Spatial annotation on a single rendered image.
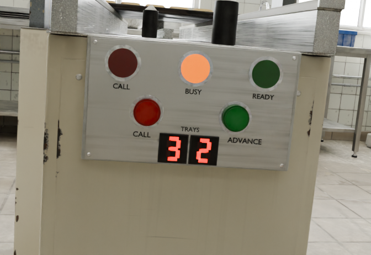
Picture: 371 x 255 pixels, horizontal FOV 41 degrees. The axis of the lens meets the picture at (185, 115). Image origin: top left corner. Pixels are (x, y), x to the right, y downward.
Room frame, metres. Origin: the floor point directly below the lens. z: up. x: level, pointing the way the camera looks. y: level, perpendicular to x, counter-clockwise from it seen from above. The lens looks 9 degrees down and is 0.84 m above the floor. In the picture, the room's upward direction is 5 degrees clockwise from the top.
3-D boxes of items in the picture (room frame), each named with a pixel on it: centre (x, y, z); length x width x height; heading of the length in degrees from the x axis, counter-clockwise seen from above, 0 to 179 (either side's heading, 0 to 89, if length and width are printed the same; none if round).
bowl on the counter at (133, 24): (3.94, 0.52, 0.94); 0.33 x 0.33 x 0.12
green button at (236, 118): (0.56, -0.06, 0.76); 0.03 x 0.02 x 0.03; 96
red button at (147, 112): (0.55, 0.04, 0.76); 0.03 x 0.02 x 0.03; 96
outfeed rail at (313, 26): (1.56, -0.05, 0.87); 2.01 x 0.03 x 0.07; 6
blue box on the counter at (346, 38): (4.26, -1.13, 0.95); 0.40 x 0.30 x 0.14; 105
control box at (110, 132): (0.57, 0.00, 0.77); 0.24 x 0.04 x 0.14; 96
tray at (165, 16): (1.55, 0.10, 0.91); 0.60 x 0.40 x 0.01; 6
